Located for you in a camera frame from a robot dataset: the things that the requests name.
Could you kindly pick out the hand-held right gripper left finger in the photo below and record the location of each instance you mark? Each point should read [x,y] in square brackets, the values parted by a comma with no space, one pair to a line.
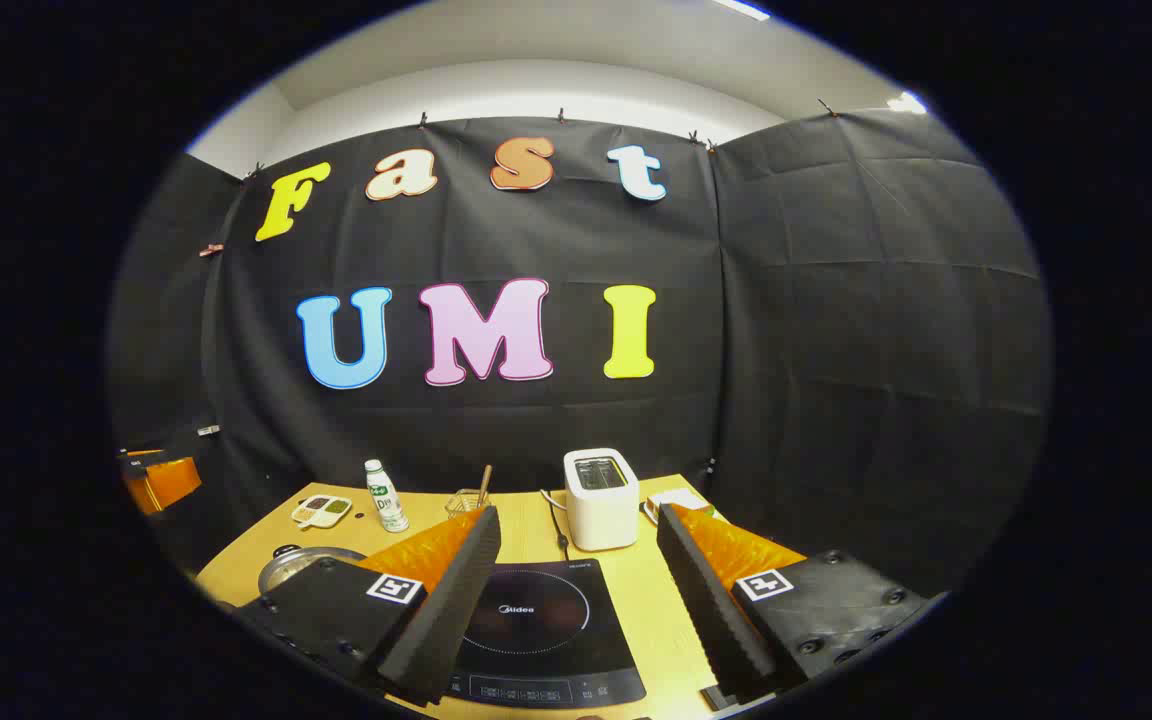
[446,620]

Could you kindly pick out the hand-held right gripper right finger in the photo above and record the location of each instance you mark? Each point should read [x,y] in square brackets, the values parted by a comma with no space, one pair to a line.
[711,610]

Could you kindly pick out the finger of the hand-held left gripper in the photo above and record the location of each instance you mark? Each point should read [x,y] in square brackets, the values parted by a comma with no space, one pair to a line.
[171,482]

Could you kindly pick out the black induction cooktop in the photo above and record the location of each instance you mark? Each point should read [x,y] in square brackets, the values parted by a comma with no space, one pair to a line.
[546,640]

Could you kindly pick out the stainless steel pot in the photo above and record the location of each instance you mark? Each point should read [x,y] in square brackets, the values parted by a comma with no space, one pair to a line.
[291,572]

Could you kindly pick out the sandwich with lettuce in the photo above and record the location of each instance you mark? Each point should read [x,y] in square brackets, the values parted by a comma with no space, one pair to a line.
[676,498]

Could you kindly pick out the white drink bottle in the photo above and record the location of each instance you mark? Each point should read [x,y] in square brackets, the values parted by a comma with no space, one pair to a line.
[386,505]

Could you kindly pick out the white toaster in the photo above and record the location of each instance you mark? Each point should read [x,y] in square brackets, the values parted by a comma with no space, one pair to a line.
[601,515]

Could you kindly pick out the white divided sauce dish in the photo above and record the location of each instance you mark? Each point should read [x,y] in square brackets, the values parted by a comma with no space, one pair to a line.
[321,511]

